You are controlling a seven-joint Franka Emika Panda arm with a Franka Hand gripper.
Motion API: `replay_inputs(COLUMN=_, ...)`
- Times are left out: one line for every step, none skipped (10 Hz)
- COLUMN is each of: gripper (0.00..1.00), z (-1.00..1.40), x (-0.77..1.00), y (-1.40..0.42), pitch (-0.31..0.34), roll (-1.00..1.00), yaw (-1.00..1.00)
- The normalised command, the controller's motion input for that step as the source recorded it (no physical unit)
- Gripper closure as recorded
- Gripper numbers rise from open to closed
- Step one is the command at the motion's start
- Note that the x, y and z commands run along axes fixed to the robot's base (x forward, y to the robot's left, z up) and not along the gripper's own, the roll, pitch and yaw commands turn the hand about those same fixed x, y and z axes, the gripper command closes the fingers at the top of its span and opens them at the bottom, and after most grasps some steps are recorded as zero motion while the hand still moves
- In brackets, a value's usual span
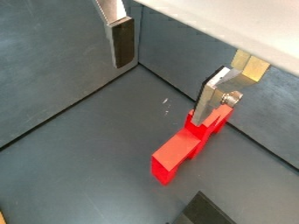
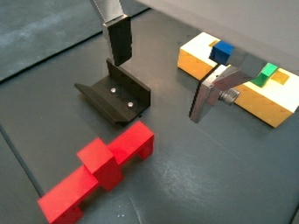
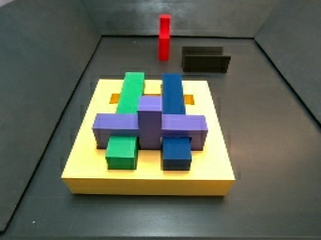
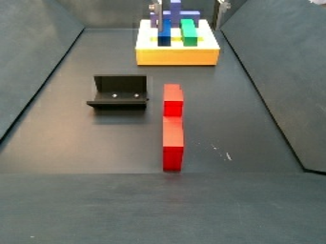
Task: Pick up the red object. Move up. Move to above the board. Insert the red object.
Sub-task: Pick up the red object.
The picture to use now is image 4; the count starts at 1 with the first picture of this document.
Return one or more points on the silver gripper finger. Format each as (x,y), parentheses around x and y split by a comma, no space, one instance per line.
(222,6)
(157,14)

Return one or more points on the blue wooden block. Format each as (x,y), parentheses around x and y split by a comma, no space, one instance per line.
(165,34)

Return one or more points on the green wooden block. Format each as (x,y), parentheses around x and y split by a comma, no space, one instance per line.
(189,33)

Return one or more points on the yellow wooden base board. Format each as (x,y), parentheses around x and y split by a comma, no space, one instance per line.
(177,54)

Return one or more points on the purple wooden cross block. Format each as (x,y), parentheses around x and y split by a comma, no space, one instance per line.
(175,14)

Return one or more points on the red wooden puzzle block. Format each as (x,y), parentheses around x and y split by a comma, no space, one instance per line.
(173,128)

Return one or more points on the black metal bracket holder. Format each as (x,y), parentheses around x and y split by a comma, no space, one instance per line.
(121,91)

